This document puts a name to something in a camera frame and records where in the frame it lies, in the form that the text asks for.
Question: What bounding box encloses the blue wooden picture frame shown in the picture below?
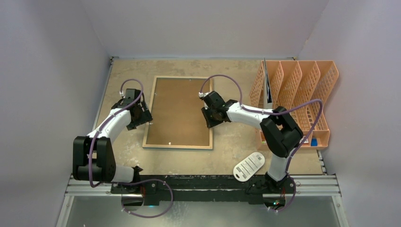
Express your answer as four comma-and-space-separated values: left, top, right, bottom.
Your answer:
142, 75, 214, 150

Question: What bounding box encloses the brown cardboard backing board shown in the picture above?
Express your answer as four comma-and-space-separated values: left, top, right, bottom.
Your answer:
146, 78, 211, 147

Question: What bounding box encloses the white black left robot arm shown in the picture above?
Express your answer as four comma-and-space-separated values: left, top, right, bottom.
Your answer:
72, 88, 153, 193

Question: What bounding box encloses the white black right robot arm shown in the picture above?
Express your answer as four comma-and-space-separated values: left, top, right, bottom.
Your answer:
198, 91, 304, 192

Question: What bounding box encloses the white labelled remote tag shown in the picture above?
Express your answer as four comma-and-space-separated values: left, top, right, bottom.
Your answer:
233, 152, 265, 182

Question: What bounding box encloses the orange plastic file organizer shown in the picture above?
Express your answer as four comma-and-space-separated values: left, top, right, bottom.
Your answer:
249, 61, 339, 150

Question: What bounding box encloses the small blue block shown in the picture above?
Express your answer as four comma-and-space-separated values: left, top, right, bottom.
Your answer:
310, 138, 318, 147

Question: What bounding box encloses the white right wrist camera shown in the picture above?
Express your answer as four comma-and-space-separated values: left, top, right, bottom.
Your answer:
198, 92, 209, 99

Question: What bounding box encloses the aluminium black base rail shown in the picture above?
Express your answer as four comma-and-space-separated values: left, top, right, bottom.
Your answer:
65, 175, 341, 207

